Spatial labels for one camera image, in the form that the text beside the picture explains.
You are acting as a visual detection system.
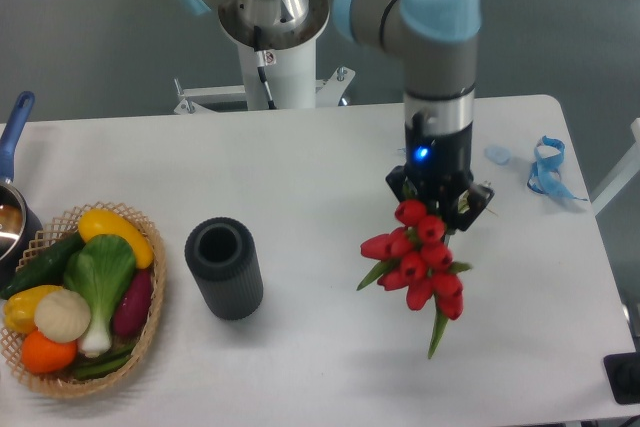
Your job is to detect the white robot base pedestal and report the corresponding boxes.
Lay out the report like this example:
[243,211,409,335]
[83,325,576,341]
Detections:
[174,0,356,114]

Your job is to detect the blue ribbon strip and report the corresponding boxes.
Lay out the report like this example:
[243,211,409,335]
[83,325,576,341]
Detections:
[527,135,587,201]

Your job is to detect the small blue plastic cap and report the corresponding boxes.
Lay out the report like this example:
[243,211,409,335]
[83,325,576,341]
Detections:
[484,145,511,165]

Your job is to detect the dark green cucumber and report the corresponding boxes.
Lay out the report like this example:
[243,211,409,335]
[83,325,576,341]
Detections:
[1,232,85,300]

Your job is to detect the red tulip bouquet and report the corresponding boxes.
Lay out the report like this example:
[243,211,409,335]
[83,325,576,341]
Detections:
[357,182,472,358]

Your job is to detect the orange fruit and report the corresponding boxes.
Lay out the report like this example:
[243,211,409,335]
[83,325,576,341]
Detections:
[21,330,77,374]

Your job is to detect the green bok choy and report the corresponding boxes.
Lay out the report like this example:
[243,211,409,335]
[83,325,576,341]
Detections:
[63,234,136,358]

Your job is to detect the green bean pods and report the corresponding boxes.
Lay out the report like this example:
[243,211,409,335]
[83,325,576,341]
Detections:
[71,344,134,381]

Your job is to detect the white garlic bulb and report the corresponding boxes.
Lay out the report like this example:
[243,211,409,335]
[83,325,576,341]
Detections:
[34,289,91,343]

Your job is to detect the dark grey ribbed vase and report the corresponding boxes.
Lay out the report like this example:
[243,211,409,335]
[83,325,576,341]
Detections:
[184,217,264,321]

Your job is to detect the woven wicker basket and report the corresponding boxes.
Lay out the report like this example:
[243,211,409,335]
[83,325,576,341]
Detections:
[1,202,166,398]

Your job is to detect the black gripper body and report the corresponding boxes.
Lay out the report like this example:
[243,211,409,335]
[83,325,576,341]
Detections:
[403,124,473,212]

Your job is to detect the white frame at right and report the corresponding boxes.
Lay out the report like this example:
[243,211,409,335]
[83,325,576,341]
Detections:
[591,118,639,216]

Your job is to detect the blue handled saucepan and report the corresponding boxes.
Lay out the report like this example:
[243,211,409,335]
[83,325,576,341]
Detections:
[1,91,42,288]

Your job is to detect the black device at edge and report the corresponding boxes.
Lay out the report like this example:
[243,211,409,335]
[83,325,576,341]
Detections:
[603,352,639,405]

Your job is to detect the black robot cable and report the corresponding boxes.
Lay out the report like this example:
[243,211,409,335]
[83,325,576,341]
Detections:
[252,25,278,111]

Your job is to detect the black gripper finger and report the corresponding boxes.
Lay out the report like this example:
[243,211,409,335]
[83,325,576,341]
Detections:
[445,182,495,233]
[385,165,416,203]

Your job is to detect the purple sweet potato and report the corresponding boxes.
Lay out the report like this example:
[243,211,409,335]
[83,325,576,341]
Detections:
[112,269,153,337]

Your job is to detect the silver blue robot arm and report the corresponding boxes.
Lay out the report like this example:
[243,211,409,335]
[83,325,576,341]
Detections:
[182,0,493,233]

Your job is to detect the yellow bell pepper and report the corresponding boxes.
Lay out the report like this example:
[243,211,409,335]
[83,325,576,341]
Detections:
[3,285,62,334]

